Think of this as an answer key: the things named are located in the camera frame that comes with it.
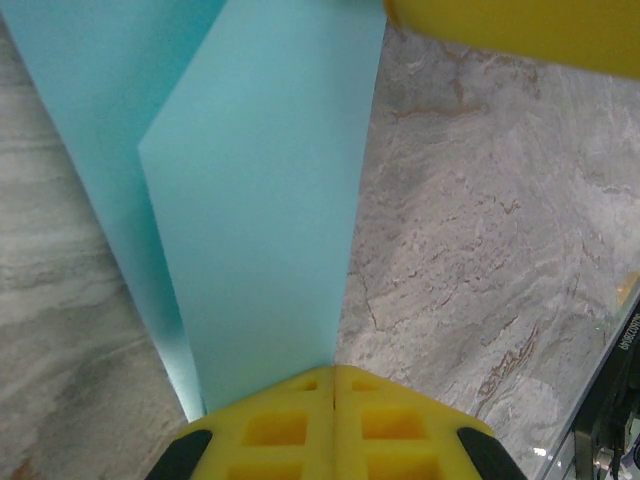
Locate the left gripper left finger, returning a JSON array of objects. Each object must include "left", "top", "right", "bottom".
[{"left": 144, "top": 364, "right": 335, "bottom": 480}]

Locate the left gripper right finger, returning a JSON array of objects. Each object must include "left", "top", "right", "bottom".
[{"left": 333, "top": 364, "right": 524, "bottom": 480}]

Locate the light blue paper sheet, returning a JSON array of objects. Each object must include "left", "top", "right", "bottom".
[{"left": 0, "top": 0, "right": 387, "bottom": 422}]

